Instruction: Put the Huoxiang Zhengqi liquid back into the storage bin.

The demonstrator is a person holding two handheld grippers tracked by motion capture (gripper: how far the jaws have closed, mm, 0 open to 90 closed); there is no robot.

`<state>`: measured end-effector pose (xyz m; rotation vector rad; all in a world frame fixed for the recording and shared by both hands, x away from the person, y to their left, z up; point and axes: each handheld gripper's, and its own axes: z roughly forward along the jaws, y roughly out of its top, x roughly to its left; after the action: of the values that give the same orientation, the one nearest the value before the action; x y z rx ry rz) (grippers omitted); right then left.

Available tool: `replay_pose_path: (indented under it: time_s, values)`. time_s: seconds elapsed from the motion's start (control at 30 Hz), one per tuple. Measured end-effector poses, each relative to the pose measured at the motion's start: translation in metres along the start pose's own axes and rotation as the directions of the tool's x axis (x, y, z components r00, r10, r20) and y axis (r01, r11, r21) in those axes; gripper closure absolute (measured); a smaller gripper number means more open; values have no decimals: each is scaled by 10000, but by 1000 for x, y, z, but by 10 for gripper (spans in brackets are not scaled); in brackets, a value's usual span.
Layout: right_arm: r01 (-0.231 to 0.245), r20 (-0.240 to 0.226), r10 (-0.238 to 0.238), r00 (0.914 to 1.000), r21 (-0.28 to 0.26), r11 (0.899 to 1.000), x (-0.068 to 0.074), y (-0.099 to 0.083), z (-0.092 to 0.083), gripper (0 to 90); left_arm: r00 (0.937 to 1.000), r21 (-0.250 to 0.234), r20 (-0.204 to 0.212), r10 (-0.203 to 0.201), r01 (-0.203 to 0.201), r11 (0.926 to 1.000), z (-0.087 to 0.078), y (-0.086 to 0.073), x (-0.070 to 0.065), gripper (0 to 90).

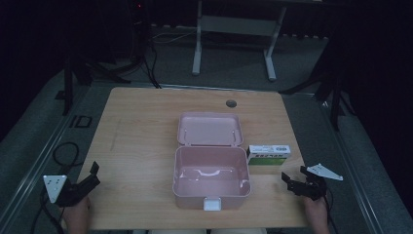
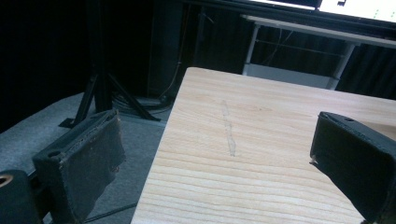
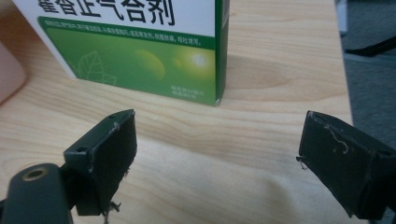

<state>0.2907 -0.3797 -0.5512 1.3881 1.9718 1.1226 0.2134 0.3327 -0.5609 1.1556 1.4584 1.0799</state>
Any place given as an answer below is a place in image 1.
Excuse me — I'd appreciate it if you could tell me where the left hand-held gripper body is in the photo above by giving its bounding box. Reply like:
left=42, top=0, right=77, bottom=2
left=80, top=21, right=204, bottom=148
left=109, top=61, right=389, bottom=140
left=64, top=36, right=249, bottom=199
left=43, top=175, right=94, bottom=208

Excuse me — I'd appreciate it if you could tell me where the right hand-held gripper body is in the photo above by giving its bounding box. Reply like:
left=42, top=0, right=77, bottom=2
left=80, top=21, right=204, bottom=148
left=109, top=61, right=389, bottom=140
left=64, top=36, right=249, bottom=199
left=287, top=163, right=345, bottom=201

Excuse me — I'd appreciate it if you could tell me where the person's left hand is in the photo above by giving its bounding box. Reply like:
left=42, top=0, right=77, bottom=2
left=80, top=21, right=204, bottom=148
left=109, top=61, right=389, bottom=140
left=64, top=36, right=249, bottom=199
left=61, top=196, right=93, bottom=234

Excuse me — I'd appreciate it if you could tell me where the person's right hand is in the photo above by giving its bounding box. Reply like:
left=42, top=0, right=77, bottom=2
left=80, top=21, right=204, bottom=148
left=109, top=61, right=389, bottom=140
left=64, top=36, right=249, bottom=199
left=303, top=196, right=331, bottom=234

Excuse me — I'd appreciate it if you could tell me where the white and green medicine box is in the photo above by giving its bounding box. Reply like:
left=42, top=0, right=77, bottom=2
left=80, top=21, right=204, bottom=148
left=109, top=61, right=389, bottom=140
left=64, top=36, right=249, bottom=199
left=245, top=143, right=292, bottom=167

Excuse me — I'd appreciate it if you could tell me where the pink plastic box with lid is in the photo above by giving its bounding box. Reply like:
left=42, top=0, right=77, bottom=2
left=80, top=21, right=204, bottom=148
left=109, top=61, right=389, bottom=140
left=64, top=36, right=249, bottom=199
left=171, top=111, right=253, bottom=213

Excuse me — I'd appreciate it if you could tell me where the black metal stand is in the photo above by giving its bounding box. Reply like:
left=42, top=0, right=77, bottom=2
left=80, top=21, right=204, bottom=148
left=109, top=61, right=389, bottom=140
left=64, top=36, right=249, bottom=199
left=280, top=38, right=357, bottom=133
left=55, top=48, right=132, bottom=117

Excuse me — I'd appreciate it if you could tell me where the dark equipment tower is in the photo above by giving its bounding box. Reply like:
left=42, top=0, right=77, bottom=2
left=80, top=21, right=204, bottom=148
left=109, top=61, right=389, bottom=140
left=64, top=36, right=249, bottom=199
left=127, top=0, right=152, bottom=64

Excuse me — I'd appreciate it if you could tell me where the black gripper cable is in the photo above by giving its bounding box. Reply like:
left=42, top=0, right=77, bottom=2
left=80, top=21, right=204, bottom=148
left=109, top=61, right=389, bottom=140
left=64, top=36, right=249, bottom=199
left=323, top=188, right=339, bottom=234
left=30, top=141, right=82, bottom=234

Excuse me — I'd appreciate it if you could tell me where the black floor cable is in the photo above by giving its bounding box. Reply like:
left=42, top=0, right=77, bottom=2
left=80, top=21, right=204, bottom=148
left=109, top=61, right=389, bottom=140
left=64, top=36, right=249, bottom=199
left=141, top=38, right=163, bottom=90

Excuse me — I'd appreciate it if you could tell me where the white floor cable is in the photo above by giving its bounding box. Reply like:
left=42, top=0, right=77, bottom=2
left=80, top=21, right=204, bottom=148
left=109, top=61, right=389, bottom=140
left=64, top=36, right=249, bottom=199
left=150, top=29, right=200, bottom=45

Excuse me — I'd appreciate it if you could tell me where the white metal desk frame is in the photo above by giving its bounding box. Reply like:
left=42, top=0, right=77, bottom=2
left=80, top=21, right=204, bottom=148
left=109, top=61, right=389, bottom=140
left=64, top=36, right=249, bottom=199
left=191, top=0, right=288, bottom=83

